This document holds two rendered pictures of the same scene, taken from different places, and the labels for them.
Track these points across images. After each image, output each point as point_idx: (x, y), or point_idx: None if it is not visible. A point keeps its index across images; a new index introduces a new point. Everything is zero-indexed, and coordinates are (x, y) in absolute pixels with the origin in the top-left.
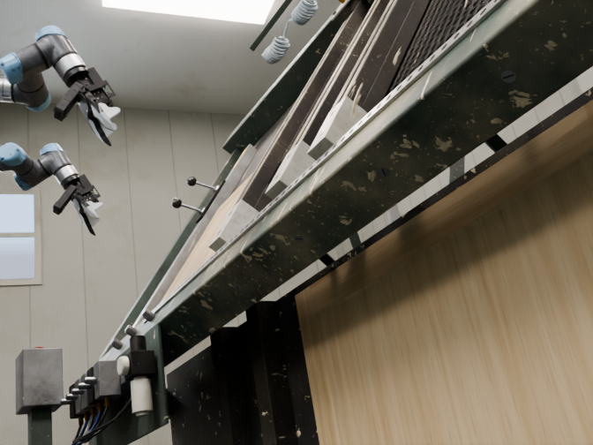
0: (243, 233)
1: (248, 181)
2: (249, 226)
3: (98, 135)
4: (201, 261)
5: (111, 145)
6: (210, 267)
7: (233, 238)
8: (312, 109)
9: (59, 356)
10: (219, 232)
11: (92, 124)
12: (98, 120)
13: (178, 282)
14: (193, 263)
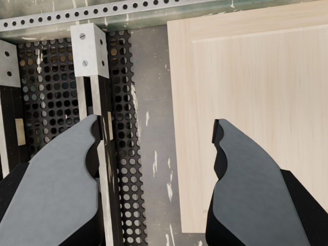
0: (25, 16)
1: (98, 114)
2: (14, 17)
3: (244, 146)
4: (234, 81)
5: (213, 125)
6: (82, 3)
7: (44, 17)
8: (4, 141)
9: None
10: (79, 35)
11: (255, 213)
12: (205, 230)
13: (314, 77)
14: (284, 97)
